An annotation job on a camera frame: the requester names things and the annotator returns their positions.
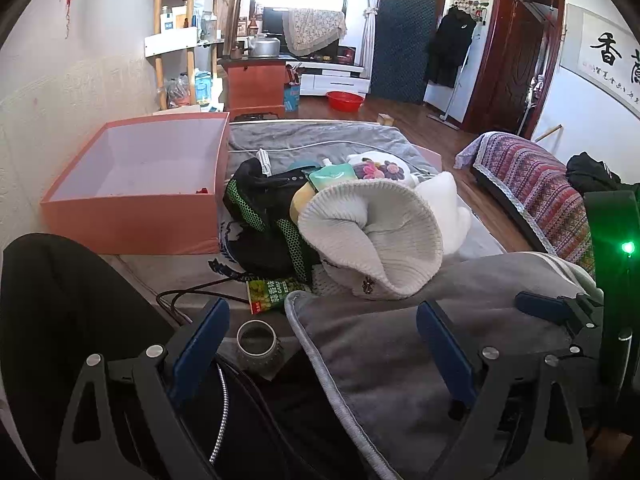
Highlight white plush toy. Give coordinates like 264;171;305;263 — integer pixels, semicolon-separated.
414;171;472;256

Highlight green snack packet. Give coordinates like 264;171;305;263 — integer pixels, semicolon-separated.
246;278;310;315

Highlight cream knitted beanie hat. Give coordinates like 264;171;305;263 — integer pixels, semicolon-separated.
297;179;444;300

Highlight black green mesh bag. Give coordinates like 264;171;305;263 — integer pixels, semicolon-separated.
224;157;319;286

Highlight white floral cushion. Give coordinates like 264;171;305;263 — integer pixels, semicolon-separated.
346;151;420;188

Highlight green refill pouch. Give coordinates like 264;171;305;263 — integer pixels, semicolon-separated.
308;158;357;192

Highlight patterned sofa cover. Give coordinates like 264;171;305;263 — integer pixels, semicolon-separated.
454;131;594;275

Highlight small grey ribbed cup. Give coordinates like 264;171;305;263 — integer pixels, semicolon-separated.
235;318;283;374

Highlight pink cardboard storage box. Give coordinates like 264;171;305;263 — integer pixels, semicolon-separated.
40;113;230;256

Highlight black hanging jacket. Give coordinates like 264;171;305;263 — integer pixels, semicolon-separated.
424;6;476;88

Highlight dark red wooden door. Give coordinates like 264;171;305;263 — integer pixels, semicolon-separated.
463;0;565;140

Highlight red plastic basin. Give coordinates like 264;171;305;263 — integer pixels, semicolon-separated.
326;91;364;113

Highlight grey bed blanket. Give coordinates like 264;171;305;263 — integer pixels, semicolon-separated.
226;119;507;261

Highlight white tv stand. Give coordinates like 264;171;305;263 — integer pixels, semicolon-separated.
288;60;370;96

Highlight red brown cabinet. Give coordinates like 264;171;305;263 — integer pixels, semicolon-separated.
220;58;288;120

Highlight lace covered television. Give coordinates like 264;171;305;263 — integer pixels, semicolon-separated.
262;6;347;61

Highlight metal kettle pot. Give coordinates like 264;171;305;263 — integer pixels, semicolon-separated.
246;34;281;58

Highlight wooden white shelf rack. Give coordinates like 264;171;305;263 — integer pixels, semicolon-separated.
143;0;204;112

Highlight calligraphy wall scroll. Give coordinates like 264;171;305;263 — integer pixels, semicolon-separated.
560;3;640;117

